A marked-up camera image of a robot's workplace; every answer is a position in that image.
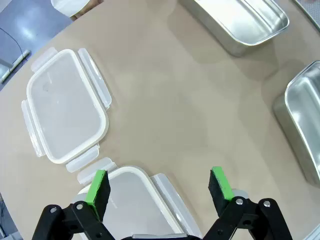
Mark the long steel container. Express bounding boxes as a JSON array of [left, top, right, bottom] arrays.
[[272, 60, 320, 188]]

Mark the translucent plastic lid white rim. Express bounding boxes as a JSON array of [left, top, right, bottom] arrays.
[[21, 46, 113, 173]]

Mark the person in white shirt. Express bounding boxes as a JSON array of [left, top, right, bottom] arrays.
[[51, 0, 91, 18]]

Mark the perforated steel baking tray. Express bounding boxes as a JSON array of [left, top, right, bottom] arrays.
[[293, 0, 320, 26]]

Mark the white-rimmed metal container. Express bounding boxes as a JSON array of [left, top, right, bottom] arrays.
[[71, 156, 203, 240]]

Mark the large white table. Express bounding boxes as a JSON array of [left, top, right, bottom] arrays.
[[0, 49, 32, 84]]

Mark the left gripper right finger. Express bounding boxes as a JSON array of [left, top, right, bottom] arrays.
[[202, 165, 293, 240]]

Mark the black floor cable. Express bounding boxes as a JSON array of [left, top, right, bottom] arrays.
[[0, 27, 25, 60]]

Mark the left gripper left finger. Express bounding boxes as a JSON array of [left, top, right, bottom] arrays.
[[31, 169, 118, 240]]

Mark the small steel container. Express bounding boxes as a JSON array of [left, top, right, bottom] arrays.
[[178, 0, 290, 57]]

